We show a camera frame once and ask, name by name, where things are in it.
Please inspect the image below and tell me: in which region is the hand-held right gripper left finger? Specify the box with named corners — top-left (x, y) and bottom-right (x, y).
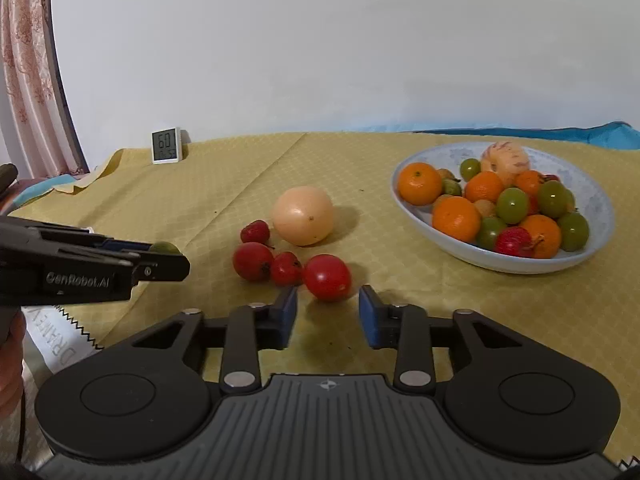
top-left (107, 285), bottom-right (300, 393)

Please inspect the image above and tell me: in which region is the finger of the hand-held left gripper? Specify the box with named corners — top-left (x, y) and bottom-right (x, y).
top-left (0, 216), bottom-right (152, 255)
top-left (60, 251), bottom-right (191, 285)

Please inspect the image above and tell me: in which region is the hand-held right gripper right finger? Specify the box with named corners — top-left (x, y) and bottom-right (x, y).
top-left (359, 284), bottom-right (548, 393)

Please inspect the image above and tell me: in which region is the orange tangerine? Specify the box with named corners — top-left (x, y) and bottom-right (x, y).
top-left (520, 213), bottom-right (562, 260)
top-left (514, 169), bottom-right (544, 199)
top-left (432, 196), bottom-right (482, 243)
top-left (398, 162), bottom-right (445, 206)
top-left (464, 170), bottom-right (505, 204)

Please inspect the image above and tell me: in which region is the red apple with stem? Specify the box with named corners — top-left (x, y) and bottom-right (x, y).
top-left (494, 226), bottom-right (540, 259)

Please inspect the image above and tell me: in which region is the striped pepino melon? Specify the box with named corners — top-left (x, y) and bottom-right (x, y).
top-left (480, 142), bottom-right (531, 186)

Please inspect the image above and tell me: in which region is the white patterned bowl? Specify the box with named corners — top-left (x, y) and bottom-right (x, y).
top-left (391, 141), bottom-right (615, 275)

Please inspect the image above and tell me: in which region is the person's left hand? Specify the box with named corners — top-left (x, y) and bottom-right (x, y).
top-left (0, 309), bottom-right (27, 413)

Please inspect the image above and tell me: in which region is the printed blanket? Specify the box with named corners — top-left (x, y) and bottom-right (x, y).
top-left (0, 304), bottom-right (640, 480)

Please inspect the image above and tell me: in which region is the light blue patterned cloth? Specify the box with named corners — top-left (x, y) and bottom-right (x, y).
top-left (10, 172), bottom-right (96, 206)

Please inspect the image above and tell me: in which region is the pale yellow round fruit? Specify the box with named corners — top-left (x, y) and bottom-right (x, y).
top-left (271, 185), bottom-right (335, 247)

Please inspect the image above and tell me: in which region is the white digital clock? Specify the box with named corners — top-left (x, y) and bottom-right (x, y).
top-left (151, 127), bottom-right (190, 165)

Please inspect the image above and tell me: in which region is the dark brown object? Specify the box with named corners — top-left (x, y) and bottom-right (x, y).
top-left (0, 162), bottom-right (20, 201)

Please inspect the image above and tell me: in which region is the yellow checked cloth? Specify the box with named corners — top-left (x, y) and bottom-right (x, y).
top-left (7, 131), bottom-right (640, 461)

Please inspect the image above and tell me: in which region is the pink patterned curtain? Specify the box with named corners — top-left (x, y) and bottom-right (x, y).
top-left (0, 0), bottom-right (83, 181)

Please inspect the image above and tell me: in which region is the teal bed sheet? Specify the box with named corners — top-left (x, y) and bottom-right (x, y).
top-left (360, 120), bottom-right (640, 151)

